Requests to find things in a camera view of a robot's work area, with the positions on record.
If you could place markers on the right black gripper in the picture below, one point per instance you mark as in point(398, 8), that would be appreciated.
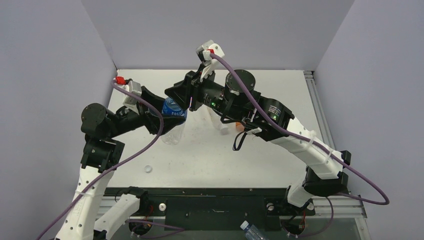
point(192, 91)

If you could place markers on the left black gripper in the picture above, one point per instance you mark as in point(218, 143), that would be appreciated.
point(152, 123)

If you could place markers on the clear bottle blue label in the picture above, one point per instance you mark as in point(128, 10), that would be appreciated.
point(174, 118)

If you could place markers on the blue-white bottle cap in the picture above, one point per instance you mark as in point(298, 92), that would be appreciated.
point(148, 169)

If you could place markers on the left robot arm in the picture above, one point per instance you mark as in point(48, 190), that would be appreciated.
point(101, 157)

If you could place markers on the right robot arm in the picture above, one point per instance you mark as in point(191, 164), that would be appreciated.
point(269, 119)

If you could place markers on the large clear empty bottle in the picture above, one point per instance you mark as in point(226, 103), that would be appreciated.
point(222, 128)

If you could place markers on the orange drink bottle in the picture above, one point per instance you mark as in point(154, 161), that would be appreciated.
point(239, 126)

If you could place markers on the water bottle under table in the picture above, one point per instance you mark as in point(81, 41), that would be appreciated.
point(251, 232)

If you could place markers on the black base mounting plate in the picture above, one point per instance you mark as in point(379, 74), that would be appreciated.
point(220, 209)

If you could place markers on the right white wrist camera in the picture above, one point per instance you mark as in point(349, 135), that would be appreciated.
point(208, 64)

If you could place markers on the aluminium frame rail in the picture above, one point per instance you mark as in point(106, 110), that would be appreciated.
point(318, 109)

